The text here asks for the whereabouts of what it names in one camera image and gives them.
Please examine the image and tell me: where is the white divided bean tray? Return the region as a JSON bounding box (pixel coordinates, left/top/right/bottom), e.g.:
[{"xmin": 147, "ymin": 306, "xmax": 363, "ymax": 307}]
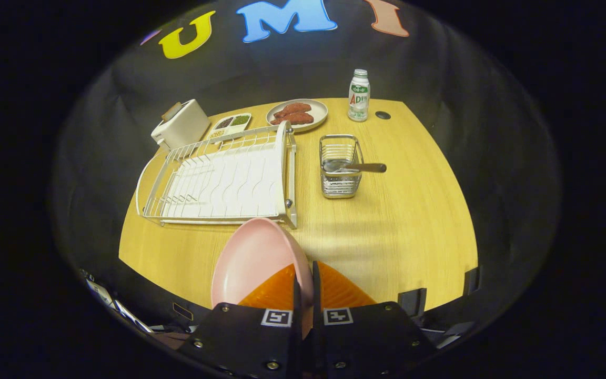
[{"xmin": 207, "ymin": 113, "xmax": 253, "ymax": 142}]

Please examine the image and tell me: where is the pink plate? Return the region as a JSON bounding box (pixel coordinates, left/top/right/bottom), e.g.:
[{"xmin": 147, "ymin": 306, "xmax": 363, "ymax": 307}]
[{"xmin": 211, "ymin": 217, "xmax": 314, "ymax": 337}]

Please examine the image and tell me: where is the reddish meat piece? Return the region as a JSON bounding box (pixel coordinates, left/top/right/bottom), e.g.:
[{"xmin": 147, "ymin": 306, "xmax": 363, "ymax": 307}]
[
  {"xmin": 270, "ymin": 112, "xmax": 315, "ymax": 126},
  {"xmin": 273, "ymin": 103, "xmax": 312, "ymax": 119}
]

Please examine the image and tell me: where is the white toaster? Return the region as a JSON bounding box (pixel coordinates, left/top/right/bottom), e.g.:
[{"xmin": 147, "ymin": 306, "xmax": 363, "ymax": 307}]
[{"xmin": 150, "ymin": 99, "xmax": 211, "ymax": 151}]

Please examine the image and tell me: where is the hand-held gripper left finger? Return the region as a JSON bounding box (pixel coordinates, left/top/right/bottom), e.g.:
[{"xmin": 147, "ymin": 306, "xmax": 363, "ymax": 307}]
[{"xmin": 177, "ymin": 262, "xmax": 304, "ymax": 379}]

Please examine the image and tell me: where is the metal wire basket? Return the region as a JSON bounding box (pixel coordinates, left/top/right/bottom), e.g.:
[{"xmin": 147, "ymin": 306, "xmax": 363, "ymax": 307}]
[{"xmin": 319, "ymin": 134, "xmax": 364, "ymax": 199}]

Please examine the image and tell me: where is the black rectangular block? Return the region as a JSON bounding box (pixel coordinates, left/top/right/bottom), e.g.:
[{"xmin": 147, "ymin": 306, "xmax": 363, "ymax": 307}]
[{"xmin": 463, "ymin": 266, "xmax": 480, "ymax": 296}]

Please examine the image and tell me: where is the metal spoon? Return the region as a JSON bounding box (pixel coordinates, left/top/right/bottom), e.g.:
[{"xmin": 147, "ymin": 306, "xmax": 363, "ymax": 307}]
[{"xmin": 323, "ymin": 159, "xmax": 387, "ymax": 174}]

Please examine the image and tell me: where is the grey round plate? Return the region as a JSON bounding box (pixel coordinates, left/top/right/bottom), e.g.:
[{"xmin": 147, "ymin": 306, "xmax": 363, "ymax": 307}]
[{"xmin": 266, "ymin": 98, "xmax": 329, "ymax": 133}]

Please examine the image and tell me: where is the white wire dish rack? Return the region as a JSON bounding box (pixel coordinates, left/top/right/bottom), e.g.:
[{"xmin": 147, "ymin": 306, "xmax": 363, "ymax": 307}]
[{"xmin": 136, "ymin": 121, "xmax": 298, "ymax": 230}]

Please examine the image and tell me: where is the white green label bottle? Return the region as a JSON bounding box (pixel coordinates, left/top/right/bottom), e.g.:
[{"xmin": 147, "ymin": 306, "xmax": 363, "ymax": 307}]
[{"xmin": 348, "ymin": 69, "xmax": 371, "ymax": 123}]

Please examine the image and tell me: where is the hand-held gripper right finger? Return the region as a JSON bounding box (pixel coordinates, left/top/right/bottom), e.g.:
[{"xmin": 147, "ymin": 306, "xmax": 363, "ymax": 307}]
[{"xmin": 311, "ymin": 261, "xmax": 438, "ymax": 379}]

